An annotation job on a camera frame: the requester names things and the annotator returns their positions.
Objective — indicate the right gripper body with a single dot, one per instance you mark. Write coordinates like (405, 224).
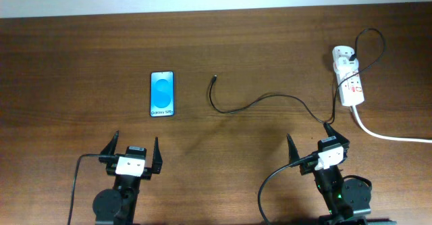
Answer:
(308, 167)

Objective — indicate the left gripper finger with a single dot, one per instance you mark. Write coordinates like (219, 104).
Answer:
(157, 161)
(109, 149)

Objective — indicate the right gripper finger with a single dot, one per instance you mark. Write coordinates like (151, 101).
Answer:
(293, 152)
(332, 132)

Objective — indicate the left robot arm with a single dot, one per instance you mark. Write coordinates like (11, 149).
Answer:
(117, 205)

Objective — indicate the white power strip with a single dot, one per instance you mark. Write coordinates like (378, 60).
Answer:
(350, 88)

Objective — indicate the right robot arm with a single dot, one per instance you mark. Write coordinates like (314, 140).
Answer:
(346, 197)

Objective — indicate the blue screen smartphone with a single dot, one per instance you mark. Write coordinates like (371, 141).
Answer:
(162, 94)

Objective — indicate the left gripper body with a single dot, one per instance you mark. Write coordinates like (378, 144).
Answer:
(147, 173)

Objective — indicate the white USB charger plug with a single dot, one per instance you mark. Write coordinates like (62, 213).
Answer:
(343, 65)

